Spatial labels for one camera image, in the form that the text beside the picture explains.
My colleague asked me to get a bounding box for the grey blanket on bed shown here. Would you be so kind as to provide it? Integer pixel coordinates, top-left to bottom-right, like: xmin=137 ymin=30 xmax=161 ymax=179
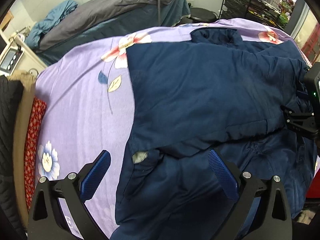
xmin=38 ymin=0 xmax=173 ymax=51

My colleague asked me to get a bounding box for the black round stool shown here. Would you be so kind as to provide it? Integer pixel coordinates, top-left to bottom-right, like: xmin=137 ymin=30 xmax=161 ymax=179
xmin=189 ymin=7 xmax=218 ymax=23

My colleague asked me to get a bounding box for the red floral cloth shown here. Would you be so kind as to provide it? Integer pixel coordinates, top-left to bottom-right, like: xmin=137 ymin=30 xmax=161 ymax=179
xmin=24 ymin=97 xmax=47 ymax=211

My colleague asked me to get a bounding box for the tan folded garment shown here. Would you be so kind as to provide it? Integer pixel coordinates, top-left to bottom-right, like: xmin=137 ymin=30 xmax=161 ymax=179
xmin=7 ymin=70 xmax=36 ymax=230

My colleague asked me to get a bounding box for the digital scale device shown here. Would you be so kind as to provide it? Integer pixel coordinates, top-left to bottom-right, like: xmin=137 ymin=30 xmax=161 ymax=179
xmin=1 ymin=48 xmax=23 ymax=75

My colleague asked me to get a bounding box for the lilac floral bed sheet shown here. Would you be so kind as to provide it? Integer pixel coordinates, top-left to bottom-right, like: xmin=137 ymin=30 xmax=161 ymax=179
xmin=36 ymin=18 xmax=308 ymax=239

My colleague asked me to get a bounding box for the black quilted jacket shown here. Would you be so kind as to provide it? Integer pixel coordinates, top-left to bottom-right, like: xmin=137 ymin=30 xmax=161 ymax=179
xmin=1 ymin=75 xmax=27 ymax=239

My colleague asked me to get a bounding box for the black wire rack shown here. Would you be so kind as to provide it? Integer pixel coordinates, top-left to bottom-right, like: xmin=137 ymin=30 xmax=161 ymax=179
xmin=219 ymin=0 xmax=287 ymax=30

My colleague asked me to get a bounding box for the light blue garment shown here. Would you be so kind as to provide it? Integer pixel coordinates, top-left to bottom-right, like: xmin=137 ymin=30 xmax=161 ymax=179
xmin=25 ymin=0 xmax=78 ymax=50

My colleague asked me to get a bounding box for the navy blue jacket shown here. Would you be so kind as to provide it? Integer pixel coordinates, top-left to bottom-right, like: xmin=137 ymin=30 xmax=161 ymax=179
xmin=111 ymin=28 xmax=317 ymax=239

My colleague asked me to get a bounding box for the teal bed base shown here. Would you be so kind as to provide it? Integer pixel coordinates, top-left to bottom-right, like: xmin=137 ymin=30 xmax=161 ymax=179
xmin=33 ymin=0 xmax=190 ymax=65

